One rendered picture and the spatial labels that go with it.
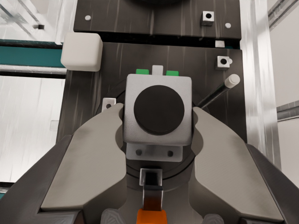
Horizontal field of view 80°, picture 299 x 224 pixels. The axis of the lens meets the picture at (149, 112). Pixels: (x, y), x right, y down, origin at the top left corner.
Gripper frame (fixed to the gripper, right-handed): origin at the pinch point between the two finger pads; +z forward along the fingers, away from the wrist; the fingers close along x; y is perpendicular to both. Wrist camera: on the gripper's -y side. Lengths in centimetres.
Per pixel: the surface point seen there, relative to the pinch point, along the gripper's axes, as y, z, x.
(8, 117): 9.4, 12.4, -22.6
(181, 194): 12.7, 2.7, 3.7
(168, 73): -1.1, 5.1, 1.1
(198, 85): 2.2, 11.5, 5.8
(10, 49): -0.2, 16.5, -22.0
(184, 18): -5.5, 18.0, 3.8
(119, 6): -6.5, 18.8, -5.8
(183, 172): 9.3, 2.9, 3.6
